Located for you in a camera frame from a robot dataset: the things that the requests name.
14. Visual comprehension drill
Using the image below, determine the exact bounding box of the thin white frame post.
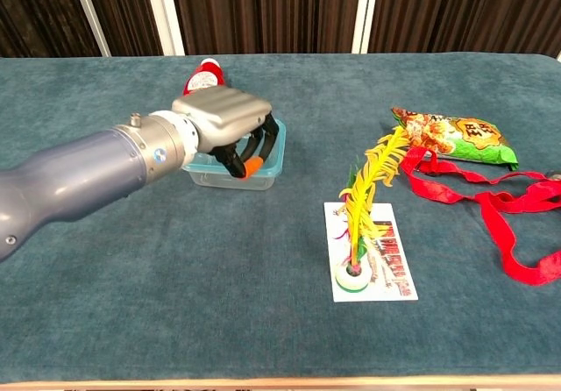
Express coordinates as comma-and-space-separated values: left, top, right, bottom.
67, 0, 111, 58

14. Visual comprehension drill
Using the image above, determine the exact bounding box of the red fabric strap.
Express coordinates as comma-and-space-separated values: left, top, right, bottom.
399, 145, 561, 287

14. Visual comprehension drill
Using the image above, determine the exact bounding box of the red ketchup squeeze bottle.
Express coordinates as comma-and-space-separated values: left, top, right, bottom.
181, 57, 227, 98

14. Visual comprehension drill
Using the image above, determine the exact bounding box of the teal table cloth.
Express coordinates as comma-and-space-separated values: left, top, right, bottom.
0, 52, 561, 386

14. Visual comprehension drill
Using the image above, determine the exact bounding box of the wide white frame post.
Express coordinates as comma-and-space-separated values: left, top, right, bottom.
142, 0, 186, 57

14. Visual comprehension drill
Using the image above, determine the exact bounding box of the dark brown pleated curtain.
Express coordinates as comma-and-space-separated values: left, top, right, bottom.
0, 0, 561, 59

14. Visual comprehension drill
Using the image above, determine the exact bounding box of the white printed card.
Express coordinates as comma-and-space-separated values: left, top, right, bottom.
323, 201, 420, 303

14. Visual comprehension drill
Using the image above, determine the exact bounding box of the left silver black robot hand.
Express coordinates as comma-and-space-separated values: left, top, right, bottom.
170, 86, 281, 181

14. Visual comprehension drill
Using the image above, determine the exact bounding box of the yellow feather shuttlecock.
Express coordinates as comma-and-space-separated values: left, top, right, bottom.
335, 125, 413, 295

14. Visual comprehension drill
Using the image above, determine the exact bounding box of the green orange snack bag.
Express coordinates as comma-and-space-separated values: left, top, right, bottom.
391, 106, 520, 172

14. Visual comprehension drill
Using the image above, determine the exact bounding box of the translucent blue plastic lid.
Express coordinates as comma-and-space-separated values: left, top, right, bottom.
181, 117, 288, 181

